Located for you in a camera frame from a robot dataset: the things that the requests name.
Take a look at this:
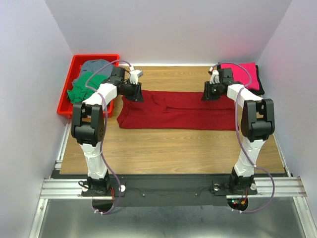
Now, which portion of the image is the dark red t shirt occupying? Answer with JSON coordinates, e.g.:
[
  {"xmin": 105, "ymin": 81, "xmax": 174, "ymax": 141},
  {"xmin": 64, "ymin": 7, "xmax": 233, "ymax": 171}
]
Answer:
[{"xmin": 117, "ymin": 90, "xmax": 235, "ymax": 131}]

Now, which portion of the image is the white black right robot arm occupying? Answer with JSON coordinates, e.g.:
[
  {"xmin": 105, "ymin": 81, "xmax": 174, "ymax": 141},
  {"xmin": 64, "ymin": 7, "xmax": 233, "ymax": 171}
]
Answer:
[{"xmin": 202, "ymin": 67, "xmax": 275, "ymax": 193}]

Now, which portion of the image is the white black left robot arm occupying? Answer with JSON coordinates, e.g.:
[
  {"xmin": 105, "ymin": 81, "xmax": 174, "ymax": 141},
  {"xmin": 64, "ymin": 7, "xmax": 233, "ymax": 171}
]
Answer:
[{"xmin": 71, "ymin": 66, "xmax": 143, "ymax": 196}]

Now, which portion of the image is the folded pink t shirt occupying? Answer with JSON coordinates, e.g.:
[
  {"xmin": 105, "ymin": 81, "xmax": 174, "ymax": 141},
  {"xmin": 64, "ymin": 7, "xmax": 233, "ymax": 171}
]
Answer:
[{"xmin": 218, "ymin": 62, "xmax": 260, "ymax": 90}]

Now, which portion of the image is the grey t shirt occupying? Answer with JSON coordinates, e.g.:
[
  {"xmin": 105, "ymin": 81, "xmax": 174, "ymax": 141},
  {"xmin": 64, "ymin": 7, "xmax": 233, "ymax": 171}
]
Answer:
[{"xmin": 72, "ymin": 59, "xmax": 114, "ymax": 86}]

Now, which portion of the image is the folded black t shirt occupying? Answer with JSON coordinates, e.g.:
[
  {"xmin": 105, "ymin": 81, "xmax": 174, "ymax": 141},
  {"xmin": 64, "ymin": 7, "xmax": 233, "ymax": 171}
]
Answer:
[{"xmin": 216, "ymin": 62, "xmax": 265, "ymax": 95}]

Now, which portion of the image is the green t shirt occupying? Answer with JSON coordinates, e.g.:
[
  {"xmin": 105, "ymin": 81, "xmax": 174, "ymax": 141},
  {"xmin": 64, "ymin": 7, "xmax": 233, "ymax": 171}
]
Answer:
[{"xmin": 67, "ymin": 72, "xmax": 108, "ymax": 104}]

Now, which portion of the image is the red plastic bin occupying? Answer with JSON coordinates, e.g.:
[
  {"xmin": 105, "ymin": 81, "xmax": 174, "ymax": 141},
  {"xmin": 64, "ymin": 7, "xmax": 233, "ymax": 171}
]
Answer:
[{"xmin": 57, "ymin": 54, "xmax": 120, "ymax": 119}]

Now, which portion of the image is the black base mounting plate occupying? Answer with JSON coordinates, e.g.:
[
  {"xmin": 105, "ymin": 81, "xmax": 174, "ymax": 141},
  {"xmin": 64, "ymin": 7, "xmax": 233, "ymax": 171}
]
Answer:
[{"xmin": 78, "ymin": 174, "xmax": 257, "ymax": 210}]

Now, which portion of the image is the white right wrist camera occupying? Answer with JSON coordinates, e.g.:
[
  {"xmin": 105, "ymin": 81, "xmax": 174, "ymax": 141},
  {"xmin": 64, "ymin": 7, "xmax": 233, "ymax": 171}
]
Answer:
[{"xmin": 209, "ymin": 67, "xmax": 220, "ymax": 84}]

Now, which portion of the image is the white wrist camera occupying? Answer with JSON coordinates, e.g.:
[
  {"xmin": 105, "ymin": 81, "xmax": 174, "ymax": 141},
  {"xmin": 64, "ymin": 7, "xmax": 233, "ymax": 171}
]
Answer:
[
  {"xmin": 129, "ymin": 66, "xmax": 143, "ymax": 85},
  {"xmin": 209, "ymin": 67, "xmax": 220, "ymax": 84}
]

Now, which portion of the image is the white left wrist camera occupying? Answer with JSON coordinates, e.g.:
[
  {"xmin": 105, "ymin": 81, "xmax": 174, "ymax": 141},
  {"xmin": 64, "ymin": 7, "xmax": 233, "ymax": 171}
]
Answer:
[{"xmin": 129, "ymin": 66, "xmax": 143, "ymax": 85}]

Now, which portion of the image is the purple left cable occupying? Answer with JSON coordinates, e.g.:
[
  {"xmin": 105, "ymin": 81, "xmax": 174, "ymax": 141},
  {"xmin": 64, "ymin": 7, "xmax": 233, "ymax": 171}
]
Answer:
[{"xmin": 85, "ymin": 60, "xmax": 134, "ymax": 216}]

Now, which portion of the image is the purple cable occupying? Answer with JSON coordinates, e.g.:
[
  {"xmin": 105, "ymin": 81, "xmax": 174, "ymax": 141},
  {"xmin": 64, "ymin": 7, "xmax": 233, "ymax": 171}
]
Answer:
[
  {"xmin": 213, "ymin": 61, "xmax": 275, "ymax": 214},
  {"xmin": 85, "ymin": 60, "xmax": 134, "ymax": 216}
]

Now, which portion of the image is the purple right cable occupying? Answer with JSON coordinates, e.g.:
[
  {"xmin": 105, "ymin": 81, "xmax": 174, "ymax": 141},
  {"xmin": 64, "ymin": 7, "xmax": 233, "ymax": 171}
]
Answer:
[{"xmin": 213, "ymin": 61, "xmax": 275, "ymax": 214}]

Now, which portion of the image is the aluminium frame rail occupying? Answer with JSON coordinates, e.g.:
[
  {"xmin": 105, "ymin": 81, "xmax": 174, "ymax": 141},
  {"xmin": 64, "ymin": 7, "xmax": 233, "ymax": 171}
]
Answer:
[{"xmin": 29, "ymin": 119, "xmax": 317, "ymax": 238}]

